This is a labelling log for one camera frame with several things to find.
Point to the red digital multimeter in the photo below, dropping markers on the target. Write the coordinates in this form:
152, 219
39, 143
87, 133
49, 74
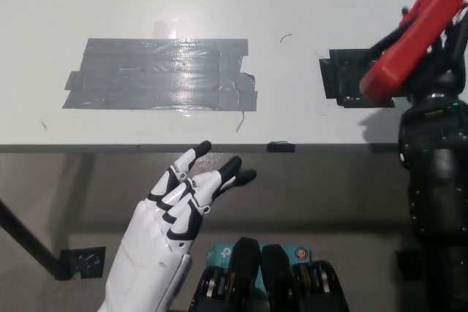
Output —
406, 56

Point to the black table leg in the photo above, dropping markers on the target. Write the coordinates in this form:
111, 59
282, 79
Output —
29, 239

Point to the black right hand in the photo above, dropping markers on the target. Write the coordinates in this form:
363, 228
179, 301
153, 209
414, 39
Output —
449, 71

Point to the small black tape strip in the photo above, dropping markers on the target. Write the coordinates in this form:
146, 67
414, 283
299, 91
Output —
281, 147

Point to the black robot torso teal tops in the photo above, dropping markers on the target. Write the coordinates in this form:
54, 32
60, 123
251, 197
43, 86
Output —
270, 282

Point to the black tape patch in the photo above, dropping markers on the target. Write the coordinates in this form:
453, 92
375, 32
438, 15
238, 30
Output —
343, 78

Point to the grey duct tape patch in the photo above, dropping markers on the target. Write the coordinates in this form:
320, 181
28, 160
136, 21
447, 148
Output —
153, 78

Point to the white and black left hand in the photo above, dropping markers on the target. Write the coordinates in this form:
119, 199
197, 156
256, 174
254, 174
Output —
153, 242

